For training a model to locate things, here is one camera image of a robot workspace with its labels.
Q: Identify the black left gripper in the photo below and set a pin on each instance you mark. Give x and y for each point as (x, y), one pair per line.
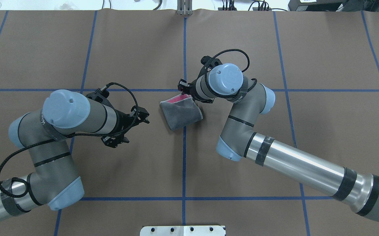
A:
(122, 120)

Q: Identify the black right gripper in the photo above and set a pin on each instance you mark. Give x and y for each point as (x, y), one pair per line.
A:
(194, 88)

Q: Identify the pink towel with grey back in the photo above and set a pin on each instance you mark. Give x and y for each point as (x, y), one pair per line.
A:
(181, 111)

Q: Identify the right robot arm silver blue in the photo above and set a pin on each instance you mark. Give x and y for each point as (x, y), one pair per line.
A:
(239, 140)

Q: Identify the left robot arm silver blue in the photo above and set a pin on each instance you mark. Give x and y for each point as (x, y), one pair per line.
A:
(55, 181)

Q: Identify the aluminium frame post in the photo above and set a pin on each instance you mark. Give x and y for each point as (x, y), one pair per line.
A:
(184, 7)

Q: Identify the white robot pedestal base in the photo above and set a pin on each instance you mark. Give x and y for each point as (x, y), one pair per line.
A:
(194, 230)

